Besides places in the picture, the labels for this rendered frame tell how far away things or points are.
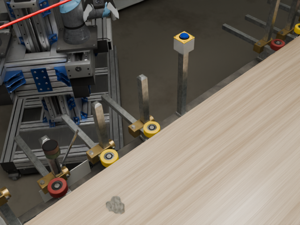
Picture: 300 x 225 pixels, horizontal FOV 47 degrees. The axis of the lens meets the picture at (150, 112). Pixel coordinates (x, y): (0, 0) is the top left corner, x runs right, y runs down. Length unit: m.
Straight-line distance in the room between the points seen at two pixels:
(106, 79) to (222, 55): 1.25
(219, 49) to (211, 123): 2.08
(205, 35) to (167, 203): 2.72
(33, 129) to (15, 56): 0.73
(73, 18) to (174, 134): 0.81
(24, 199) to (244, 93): 1.66
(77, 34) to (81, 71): 0.20
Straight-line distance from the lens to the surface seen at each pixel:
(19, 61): 2.14
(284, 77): 2.01
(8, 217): 1.61
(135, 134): 1.73
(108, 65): 3.13
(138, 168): 1.51
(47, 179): 1.60
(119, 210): 1.40
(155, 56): 3.56
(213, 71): 3.41
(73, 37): 1.97
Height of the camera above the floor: 2.13
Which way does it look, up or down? 46 degrees down
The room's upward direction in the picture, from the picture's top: 3 degrees counter-clockwise
